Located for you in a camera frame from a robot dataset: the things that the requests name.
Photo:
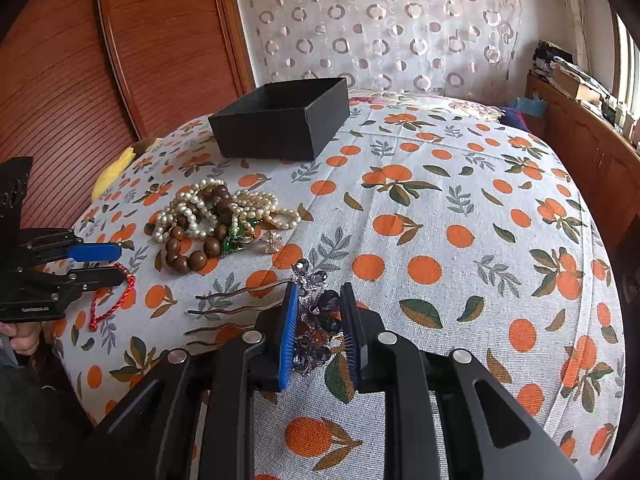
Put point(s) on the yellow plush toy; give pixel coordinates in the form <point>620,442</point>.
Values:
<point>112,170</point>

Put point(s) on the black cardboard box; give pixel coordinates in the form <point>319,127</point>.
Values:
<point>280,130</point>

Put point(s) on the pink flower brooch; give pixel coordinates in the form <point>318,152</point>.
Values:
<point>274,243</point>

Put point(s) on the purple crystal hair comb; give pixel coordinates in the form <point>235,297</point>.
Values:
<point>320,305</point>

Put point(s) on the stack of books and papers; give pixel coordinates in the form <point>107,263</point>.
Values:
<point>570,77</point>

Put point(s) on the floral blanket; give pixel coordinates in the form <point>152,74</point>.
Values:
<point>470,107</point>

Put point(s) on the wooden cabinet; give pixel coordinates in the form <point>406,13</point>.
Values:
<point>590,160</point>

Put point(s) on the wooden headboard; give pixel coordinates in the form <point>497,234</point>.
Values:
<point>150,35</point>

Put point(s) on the green stone pendant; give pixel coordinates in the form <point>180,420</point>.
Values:
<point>231,242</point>

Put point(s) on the dark blue blanket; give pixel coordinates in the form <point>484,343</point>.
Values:
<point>515,117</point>

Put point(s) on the orange fruit print cloth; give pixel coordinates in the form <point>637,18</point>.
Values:
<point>425,210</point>

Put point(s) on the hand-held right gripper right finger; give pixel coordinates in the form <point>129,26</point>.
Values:
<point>350,340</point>

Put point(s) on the person's left hand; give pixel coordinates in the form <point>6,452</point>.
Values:
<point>24,342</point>

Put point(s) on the white window curtain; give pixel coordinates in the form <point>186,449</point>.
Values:
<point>567,5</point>

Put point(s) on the window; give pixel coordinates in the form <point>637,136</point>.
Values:
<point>627,60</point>

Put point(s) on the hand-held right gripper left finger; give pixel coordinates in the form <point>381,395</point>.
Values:
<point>288,335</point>

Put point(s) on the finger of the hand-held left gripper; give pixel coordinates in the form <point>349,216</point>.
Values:
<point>95,252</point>
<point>100,278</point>

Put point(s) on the sheer circle pattern curtain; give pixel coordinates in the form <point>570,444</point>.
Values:
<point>375,20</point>

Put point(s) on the person's dark clothing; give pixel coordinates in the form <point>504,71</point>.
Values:
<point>35,425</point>

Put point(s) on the teal plastic bag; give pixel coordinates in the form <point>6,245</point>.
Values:
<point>534,106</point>

